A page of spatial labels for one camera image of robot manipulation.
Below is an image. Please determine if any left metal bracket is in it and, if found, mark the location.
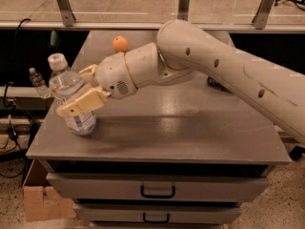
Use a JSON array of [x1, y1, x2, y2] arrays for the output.
[[56, 0, 76, 27]]

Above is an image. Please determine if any orange fruit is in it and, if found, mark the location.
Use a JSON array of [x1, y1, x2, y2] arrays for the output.
[[112, 36, 129, 52]]

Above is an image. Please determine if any brown cardboard box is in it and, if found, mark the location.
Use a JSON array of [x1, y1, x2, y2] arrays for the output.
[[23, 160, 76, 221]]

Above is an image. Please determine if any black cable on left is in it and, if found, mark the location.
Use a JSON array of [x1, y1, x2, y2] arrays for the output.
[[0, 17, 42, 179]]

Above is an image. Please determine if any green-handled tool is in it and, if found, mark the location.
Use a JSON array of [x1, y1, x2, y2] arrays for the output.
[[49, 30, 60, 50]]

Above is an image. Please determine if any black upper drawer handle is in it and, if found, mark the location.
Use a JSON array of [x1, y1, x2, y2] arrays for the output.
[[140, 185, 175, 199]]

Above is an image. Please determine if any small clear water bottle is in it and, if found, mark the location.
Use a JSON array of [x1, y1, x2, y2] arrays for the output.
[[29, 68, 51, 99]]

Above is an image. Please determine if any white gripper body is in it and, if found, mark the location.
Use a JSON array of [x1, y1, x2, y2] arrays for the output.
[[95, 52, 137, 99]]

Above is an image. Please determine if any lower grey drawer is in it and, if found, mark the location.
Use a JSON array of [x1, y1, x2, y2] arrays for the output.
[[73, 204, 241, 224]]

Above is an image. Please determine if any metal bracket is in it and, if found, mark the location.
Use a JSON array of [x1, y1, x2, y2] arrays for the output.
[[56, 0, 76, 27], [252, 0, 275, 30], [177, 0, 190, 20]]

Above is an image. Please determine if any crushed blue soda can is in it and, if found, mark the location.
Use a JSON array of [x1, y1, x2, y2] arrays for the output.
[[207, 76, 225, 90]]

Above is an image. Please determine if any horizontal metal rail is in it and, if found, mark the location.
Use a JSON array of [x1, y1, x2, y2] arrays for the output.
[[0, 20, 305, 34]]

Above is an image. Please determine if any grey drawer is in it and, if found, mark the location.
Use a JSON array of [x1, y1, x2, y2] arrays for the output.
[[47, 173, 269, 202], [73, 204, 241, 224]]

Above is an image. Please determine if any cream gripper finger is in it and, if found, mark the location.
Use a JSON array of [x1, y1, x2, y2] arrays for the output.
[[79, 64, 98, 86], [56, 86, 112, 117]]

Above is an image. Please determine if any grey drawer cabinet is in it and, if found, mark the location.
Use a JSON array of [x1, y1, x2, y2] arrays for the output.
[[26, 30, 292, 229]]

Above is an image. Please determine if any middle metal bracket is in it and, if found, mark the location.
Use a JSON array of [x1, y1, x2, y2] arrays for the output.
[[177, 0, 190, 20]]

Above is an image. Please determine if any clear blue-label plastic bottle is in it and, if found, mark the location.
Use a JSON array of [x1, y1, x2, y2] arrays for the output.
[[48, 53, 96, 135]]

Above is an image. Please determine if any upper grey drawer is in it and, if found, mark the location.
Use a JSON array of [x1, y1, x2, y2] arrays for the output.
[[47, 173, 269, 202]]

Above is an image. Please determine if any black lower drawer handle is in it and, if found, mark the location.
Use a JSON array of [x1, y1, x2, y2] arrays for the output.
[[142, 213, 171, 223]]

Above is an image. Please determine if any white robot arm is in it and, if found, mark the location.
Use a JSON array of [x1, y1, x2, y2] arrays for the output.
[[57, 20, 305, 144]]

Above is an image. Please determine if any right metal bracket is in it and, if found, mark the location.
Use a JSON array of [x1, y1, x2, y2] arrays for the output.
[[252, 0, 275, 30]]

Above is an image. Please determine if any black drawer handle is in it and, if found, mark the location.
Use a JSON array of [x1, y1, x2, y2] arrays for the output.
[[140, 185, 175, 199], [142, 213, 171, 223]]

